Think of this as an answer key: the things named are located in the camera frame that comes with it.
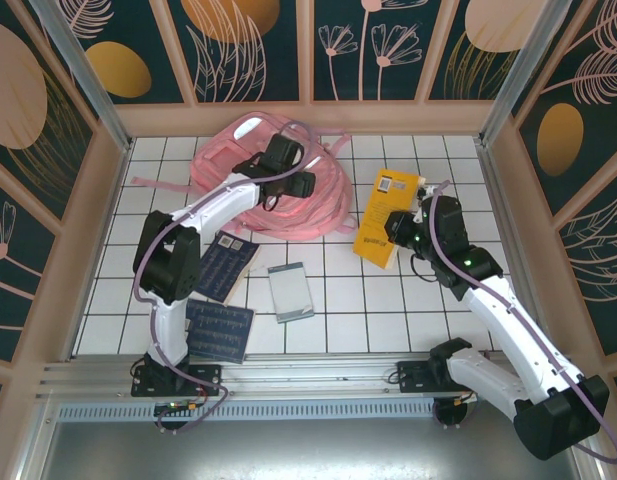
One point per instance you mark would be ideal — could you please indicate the dark blue book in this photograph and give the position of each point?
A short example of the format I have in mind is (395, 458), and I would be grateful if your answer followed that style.
(223, 330)
(228, 270)

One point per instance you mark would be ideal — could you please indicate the pink backpack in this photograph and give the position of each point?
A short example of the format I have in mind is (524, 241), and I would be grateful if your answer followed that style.
(218, 160)

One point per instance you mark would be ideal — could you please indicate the aluminium frame rail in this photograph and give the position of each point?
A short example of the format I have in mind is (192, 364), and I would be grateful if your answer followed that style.
(313, 372)

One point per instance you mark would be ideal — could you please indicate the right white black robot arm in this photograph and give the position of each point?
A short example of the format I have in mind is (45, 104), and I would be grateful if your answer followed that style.
(518, 320)

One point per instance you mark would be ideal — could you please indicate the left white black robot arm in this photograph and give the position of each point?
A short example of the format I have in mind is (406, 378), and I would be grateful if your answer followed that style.
(168, 325)

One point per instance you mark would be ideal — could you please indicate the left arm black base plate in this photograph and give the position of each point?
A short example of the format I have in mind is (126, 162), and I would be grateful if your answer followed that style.
(208, 380)

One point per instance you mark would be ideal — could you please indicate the aluminium corner post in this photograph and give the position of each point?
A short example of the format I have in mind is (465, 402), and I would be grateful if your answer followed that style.
(83, 75)
(523, 65)

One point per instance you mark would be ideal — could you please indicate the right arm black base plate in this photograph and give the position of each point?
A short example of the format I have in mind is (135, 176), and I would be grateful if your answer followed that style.
(413, 380)

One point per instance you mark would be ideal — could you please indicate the grey metal sheet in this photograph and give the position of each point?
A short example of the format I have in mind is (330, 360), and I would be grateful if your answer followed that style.
(313, 450)

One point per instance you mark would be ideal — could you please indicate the grey white notebook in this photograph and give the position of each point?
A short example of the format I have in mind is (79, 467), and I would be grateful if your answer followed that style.
(290, 295)

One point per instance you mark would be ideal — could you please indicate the aluminium side rail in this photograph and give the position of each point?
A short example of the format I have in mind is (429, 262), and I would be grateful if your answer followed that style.
(508, 200)

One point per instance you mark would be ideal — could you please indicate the small controller board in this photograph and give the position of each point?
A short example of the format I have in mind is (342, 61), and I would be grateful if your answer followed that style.
(465, 400)
(178, 407)

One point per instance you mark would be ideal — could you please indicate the yellow book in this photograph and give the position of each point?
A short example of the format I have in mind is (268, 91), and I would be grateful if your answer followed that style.
(380, 210)

